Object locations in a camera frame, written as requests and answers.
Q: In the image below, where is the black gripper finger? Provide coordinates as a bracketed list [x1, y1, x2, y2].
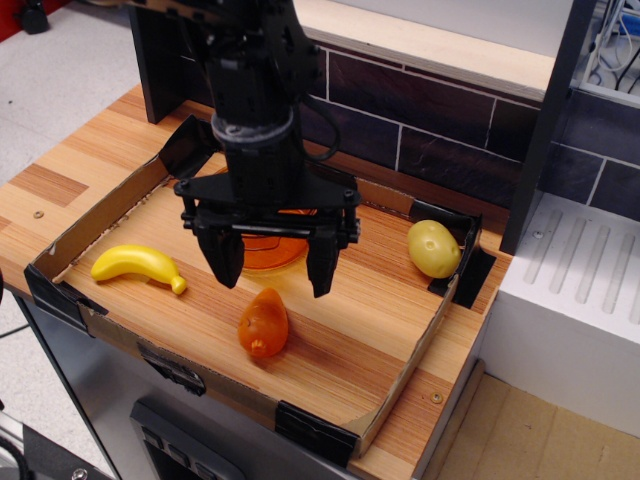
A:
[196, 229, 245, 289]
[306, 232, 339, 298]

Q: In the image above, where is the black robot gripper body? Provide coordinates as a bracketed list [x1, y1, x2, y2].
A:
[173, 127, 361, 245]

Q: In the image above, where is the orange toy carrot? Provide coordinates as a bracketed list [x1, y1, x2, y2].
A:
[237, 288, 289, 358]

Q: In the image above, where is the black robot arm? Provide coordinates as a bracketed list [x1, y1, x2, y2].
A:
[130, 1, 361, 297]

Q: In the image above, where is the orange transparent plastic pot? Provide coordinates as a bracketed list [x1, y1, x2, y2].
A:
[214, 167, 319, 272]

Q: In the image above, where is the cardboard fence with black tape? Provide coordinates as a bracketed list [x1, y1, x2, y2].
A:
[25, 117, 495, 468]

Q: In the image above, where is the yellow toy banana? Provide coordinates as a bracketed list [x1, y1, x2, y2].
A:
[90, 244, 187, 295]

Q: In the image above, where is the yellow-green toy potato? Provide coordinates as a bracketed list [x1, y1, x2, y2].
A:
[407, 220, 462, 279]

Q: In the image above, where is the grey toy oven front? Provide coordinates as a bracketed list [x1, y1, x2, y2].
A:
[128, 397, 251, 480]

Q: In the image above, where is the white toy sink drainboard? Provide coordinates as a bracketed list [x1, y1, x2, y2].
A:
[480, 194, 639, 436]

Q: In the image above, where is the black object top left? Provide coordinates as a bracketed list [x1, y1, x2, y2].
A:
[14, 0, 50, 35]

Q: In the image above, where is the white cables top right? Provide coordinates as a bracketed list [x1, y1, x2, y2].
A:
[582, 0, 640, 94]

